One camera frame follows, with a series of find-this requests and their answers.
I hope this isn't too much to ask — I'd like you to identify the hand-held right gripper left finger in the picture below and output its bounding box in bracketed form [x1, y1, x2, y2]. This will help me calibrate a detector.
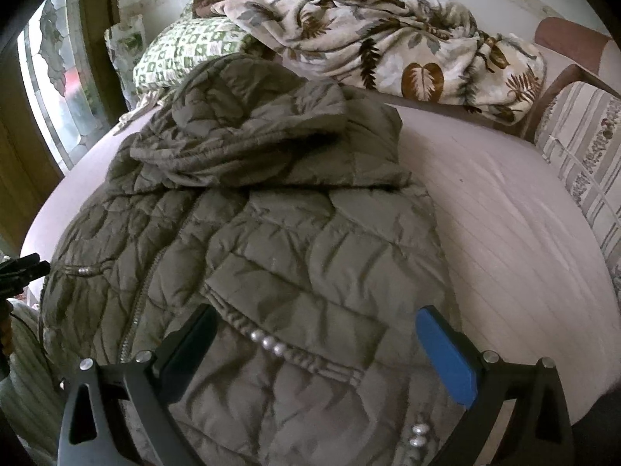
[57, 303, 219, 466]

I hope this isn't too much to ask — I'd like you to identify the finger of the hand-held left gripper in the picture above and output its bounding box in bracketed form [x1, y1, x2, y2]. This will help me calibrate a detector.
[0, 252, 42, 276]
[0, 261, 52, 298]

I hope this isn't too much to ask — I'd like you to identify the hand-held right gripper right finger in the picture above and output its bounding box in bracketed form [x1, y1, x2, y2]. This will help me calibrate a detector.
[416, 305, 573, 466]

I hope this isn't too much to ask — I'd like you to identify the olive quilted hooded jacket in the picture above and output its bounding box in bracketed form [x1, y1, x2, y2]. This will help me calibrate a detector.
[39, 53, 461, 466]

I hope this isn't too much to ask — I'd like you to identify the person's light striped clothing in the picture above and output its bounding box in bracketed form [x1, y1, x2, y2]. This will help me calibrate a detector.
[0, 300, 65, 453]

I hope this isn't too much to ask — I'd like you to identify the stained glass window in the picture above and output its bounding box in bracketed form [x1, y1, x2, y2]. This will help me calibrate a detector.
[17, 0, 105, 176]

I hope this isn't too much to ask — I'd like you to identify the striped beige cloth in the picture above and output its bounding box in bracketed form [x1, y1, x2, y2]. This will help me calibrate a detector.
[114, 90, 170, 134]

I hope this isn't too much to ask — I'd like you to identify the floral print pillow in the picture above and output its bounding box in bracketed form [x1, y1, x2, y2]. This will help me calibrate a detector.
[104, 14, 146, 108]

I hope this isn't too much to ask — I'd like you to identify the striped floral cushion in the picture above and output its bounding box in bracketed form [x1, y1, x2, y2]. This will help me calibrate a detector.
[534, 82, 621, 297]

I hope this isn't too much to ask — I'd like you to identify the green patterned pillow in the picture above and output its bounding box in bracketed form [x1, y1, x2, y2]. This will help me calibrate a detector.
[133, 16, 263, 95]

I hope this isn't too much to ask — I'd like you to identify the leaf print blanket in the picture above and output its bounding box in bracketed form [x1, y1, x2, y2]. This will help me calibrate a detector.
[211, 0, 546, 122]

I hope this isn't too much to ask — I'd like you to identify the brown cloth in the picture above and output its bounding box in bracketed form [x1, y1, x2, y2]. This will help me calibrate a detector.
[189, 0, 234, 20]

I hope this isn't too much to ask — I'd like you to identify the brown wooden bed frame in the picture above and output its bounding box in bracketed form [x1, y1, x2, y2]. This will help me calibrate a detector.
[524, 17, 613, 141]

